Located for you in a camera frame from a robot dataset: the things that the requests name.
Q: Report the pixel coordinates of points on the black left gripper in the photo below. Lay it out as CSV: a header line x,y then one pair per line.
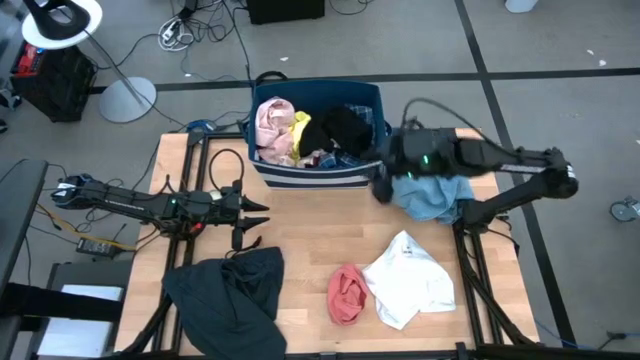
x,y
237,235

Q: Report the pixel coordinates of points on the white power strip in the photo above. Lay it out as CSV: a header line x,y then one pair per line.
x,y
172,32

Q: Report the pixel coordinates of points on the black crate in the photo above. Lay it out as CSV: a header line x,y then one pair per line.
x,y
60,85

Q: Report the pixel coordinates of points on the white floor object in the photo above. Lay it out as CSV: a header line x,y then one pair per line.
x,y
520,5

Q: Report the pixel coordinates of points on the grey caster wheel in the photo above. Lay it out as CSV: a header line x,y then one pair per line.
x,y
622,211

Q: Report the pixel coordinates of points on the navy white striped fabric basket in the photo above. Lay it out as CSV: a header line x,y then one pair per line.
x,y
310,177

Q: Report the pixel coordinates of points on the grey cart white panels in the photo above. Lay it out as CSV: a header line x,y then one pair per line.
x,y
90,272

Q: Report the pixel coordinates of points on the black box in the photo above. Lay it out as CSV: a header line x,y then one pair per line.
x,y
285,10

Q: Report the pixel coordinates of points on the salmon pink shirt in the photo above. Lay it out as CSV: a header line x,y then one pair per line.
x,y
347,295

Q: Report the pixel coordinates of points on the black pants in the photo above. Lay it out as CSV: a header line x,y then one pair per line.
x,y
345,130

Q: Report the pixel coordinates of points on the pale pink shirt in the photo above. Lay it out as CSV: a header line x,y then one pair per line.
x,y
272,130

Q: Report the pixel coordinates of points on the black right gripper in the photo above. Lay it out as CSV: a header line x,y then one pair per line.
x,y
405,152

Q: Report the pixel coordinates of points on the black power brick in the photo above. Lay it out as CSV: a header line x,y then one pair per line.
x,y
95,246

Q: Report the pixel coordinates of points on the yellow garment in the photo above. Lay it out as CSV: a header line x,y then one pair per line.
x,y
300,127

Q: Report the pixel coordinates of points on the light blue towel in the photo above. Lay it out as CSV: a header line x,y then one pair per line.
x,y
430,200

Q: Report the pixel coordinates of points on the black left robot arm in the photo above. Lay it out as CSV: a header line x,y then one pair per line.
x,y
125,200

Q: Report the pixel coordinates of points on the dark teal garment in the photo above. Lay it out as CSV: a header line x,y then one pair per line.
x,y
225,305

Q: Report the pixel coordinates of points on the white garment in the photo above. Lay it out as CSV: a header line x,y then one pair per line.
x,y
410,285

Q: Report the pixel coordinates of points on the black aluminium table frame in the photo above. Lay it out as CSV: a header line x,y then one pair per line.
x,y
225,135

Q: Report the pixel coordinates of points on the blue plaid shirt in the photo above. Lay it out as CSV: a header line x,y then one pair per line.
x,y
342,161

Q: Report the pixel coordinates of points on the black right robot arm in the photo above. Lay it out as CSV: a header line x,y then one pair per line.
x,y
500,160

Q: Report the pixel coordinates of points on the red item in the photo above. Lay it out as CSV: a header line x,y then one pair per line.
x,y
27,57

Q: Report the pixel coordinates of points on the black desk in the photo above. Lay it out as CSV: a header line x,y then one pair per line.
x,y
20,210

